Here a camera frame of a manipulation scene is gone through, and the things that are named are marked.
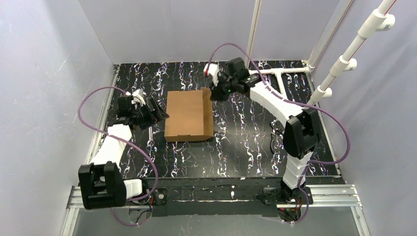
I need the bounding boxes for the brown cardboard box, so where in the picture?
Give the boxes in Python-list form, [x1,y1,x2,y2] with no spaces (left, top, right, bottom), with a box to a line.
[164,87,214,142]

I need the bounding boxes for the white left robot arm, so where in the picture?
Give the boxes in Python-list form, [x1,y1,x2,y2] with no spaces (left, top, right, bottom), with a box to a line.
[78,95,169,209]

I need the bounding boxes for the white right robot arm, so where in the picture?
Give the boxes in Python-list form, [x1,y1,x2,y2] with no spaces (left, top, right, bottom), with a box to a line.
[204,58,321,190]

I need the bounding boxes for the silver open-end wrench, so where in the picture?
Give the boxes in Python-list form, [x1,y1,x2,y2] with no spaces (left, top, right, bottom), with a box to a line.
[147,127,154,147]

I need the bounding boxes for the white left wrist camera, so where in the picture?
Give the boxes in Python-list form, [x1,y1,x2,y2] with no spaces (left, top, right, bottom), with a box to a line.
[131,89,146,107]

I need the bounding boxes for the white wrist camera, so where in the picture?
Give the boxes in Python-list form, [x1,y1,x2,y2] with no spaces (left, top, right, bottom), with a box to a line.
[203,63,220,79]
[131,89,146,107]

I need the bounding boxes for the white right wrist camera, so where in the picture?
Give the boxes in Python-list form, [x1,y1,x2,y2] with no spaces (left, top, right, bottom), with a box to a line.
[203,63,220,79]

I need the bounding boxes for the black handled pliers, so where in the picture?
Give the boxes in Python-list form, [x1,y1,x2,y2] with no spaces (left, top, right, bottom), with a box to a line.
[269,129,285,154]

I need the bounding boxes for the white PVC pipe frame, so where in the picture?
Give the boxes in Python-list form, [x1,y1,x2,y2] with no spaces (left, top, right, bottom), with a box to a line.
[241,0,357,82]

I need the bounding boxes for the white PVC camera pole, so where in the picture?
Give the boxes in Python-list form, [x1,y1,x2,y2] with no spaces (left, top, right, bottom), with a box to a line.
[310,0,396,103]

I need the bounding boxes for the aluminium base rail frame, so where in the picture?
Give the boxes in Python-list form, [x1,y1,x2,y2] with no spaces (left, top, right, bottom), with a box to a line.
[65,176,361,224]

